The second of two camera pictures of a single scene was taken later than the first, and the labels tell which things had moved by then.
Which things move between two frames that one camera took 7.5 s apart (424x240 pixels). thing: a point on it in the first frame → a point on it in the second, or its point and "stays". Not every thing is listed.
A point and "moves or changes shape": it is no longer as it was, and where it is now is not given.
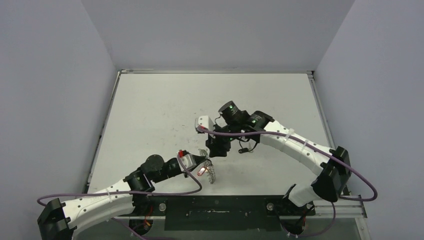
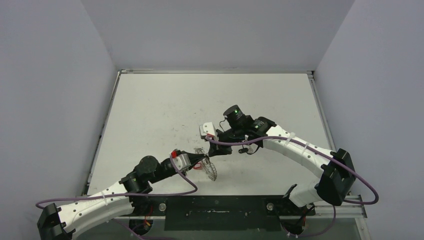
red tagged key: (202, 170) moves or changes shape
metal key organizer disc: (209, 166) stays
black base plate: (220, 213) stays
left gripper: (199, 159) stays
